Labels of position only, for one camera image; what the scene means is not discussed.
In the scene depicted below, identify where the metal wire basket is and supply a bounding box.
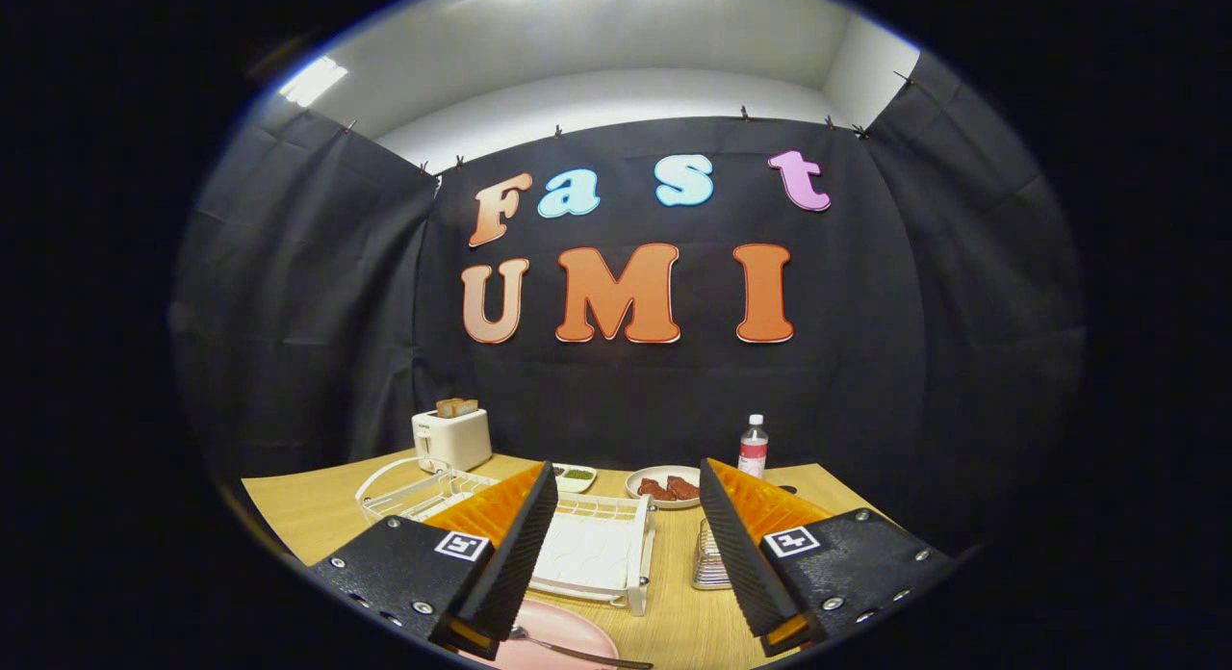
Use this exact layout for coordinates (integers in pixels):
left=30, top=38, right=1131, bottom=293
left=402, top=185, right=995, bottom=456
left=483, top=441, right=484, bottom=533
left=691, top=518, right=734, bottom=591

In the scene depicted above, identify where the clear bottle red label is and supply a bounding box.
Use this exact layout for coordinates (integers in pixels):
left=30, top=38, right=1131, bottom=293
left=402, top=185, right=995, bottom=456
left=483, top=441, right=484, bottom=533
left=737, top=414, right=769, bottom=480

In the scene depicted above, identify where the white toaster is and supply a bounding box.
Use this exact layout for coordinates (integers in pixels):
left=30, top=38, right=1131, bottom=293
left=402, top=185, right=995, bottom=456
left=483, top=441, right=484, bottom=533
left=412, top=408, right=493, bottom=473

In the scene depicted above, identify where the pink plate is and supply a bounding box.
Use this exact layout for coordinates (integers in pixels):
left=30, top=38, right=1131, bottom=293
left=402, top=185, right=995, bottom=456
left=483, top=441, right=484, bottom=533
left=462, top=598, right=622, bottom=670

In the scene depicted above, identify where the white wire dish rack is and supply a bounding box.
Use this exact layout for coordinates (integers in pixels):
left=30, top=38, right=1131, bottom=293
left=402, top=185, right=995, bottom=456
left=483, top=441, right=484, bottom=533
left=355, top=456, right=657, bottom=617

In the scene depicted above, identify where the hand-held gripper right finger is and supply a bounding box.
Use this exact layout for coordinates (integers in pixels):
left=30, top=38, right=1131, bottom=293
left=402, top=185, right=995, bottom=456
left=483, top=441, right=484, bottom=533
left=698, top=457, right=956, bottom=658

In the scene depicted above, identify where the black backdrop cloth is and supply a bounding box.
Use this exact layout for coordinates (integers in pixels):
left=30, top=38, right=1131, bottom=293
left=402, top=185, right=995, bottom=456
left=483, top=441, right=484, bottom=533
left=171, top=54, right=1089, bottom=546

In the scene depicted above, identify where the white plate with meat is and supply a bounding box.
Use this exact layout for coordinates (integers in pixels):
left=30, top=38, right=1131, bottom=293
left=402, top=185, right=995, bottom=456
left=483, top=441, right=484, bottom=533
left=626, top=465, right=704, bottom=510

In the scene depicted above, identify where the ceiling light panel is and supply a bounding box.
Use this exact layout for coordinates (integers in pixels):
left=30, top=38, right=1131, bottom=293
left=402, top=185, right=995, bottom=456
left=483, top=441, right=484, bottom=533
left=279, top=57, right=349, bottom=108

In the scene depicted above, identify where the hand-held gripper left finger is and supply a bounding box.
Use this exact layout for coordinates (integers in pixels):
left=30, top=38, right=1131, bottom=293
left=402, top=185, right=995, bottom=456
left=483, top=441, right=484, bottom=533
left=308, top=460, right=560, bottom=661

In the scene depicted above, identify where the metal spoon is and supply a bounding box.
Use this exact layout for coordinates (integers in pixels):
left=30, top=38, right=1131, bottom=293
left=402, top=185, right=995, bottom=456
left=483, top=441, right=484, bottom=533
left=507, top=625, right=655, bottom=670

